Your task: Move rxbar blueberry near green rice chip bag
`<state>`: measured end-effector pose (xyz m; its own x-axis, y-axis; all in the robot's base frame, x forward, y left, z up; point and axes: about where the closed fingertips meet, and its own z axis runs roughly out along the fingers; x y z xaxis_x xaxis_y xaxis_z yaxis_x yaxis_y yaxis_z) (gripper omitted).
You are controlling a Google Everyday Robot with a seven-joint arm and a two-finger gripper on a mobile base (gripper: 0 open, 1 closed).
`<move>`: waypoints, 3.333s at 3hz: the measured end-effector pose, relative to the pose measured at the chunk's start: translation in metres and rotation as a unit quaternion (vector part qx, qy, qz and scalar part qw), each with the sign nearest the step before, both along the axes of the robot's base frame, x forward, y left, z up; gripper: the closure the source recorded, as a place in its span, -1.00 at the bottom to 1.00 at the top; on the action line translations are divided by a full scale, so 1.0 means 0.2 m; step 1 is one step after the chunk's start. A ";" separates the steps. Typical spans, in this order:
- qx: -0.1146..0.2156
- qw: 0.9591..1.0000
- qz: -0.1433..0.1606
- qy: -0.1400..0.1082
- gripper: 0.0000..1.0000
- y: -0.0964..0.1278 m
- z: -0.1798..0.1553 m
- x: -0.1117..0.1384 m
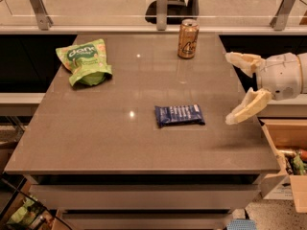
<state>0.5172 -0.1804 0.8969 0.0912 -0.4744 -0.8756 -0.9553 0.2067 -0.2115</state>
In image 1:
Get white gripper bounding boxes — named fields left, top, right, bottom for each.
left=225, top=52, right=303, bottom=125

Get blue rxbar wrapper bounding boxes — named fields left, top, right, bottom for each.
left=154, top=104, right=205, bottom=127

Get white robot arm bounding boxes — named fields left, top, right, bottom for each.
left=225, top=52, right=307, bottom=125

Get green rice chip bag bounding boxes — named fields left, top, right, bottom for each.
left=56, top=39, right=112, bottom=86

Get cardboard box with items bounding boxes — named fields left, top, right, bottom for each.
left=260, top=119, right=307, bottom=213

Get gold soda can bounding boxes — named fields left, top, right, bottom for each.
left=177, top=19, right=200, bottom=59

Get black office chair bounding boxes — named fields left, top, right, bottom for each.
left=144, top=0, right=203, bottom=25

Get upper grey drawer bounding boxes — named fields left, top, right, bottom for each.
left=30, top=185, right=259, bottom=210

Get grey drawer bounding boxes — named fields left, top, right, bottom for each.
left=61, top=213, right=232, bottom=230
left=30, top=185, right=259, bottom=210

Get blue mesh object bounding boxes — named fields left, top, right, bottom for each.
left=226, top=219, right=257, bottom=230

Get lower grey drawer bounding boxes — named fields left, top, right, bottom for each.
left=61, top=213, right=232, bottom=230

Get green bags in bin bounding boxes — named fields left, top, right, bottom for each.
left=7, top=198, right=43, bottom=227

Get right metal railing bracket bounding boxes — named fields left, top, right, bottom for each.
left=270, top=0, right=295, bottom=31

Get metal railing bracket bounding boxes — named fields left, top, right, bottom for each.
left=270, top=0, right=295, bottom=31
left=156, top=0, right=168, bottom=31
left=29, top=0, right=53, bottom=31

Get middle metal railing bracket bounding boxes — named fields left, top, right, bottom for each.
left=156, top=0, right=168, bottom=31

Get left metal railing bracket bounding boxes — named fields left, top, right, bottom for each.
left=29, top=0, right=53, bottom=31

